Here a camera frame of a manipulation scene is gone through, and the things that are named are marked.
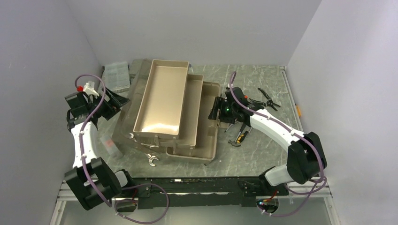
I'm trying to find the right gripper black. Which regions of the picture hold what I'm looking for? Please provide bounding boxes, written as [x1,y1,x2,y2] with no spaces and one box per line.
[208,97,237,124]

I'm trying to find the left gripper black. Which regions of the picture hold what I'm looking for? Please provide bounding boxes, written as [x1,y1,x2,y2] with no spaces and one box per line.
[88,87,130,120]

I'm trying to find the claw hammer yellow black handle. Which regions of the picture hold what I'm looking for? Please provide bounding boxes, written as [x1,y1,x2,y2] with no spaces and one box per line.
[228,123,252,147]

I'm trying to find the translucent brown tool box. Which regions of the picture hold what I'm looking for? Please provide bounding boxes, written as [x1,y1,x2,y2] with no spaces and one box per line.
[112,59,221,164]

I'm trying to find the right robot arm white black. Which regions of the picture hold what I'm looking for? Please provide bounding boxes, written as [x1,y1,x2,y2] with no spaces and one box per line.
[208,87,327,195]

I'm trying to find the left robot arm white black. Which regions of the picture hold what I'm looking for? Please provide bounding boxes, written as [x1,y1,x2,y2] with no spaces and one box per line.
[65,89,135,210]

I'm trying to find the black needle-nose pliers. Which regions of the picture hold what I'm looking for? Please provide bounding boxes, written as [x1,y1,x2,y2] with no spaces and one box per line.
[257,88,281,111]

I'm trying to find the small clear box red label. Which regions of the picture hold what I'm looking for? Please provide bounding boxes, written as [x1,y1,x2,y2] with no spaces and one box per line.
[100,135,123,159]

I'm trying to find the large silver open-end wrench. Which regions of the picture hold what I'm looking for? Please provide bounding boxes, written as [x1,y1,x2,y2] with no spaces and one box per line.
[129,133,159,166]

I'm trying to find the orange object at table edge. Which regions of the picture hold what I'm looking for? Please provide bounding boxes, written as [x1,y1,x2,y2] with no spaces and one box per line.
[295,105,302,118]

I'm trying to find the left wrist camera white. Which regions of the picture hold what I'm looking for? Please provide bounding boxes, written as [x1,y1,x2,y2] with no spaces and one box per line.
[77,81,100,97]

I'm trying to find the orange handled pliers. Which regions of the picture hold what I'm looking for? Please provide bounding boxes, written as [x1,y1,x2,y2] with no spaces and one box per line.
[245,95,267,107]

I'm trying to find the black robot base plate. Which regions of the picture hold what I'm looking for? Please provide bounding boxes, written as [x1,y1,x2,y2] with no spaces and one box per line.
[116,176,289,210]

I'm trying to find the aluminium rail frame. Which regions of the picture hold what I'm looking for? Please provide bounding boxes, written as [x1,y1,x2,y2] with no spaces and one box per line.
[57,179,333,202]

